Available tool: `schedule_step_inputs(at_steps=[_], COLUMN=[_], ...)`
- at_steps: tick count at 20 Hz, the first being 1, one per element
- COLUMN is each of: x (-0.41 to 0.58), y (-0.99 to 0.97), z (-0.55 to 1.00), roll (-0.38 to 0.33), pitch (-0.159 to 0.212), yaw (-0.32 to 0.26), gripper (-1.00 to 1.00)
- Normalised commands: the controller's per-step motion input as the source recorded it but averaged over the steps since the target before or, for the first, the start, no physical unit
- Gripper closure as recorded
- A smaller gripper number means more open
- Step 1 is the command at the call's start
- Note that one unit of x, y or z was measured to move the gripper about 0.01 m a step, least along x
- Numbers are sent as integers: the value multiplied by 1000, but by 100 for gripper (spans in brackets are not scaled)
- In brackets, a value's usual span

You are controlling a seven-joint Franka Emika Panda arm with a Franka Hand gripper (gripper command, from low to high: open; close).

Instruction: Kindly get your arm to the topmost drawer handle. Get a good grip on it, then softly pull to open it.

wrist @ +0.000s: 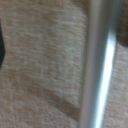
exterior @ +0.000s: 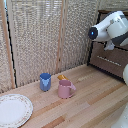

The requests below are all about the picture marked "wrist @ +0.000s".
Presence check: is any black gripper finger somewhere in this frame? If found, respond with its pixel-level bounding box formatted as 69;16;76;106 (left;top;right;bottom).
0;22;7;69

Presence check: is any light wooden drawer front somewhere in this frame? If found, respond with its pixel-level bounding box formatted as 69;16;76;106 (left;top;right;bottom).
0;0;128;128

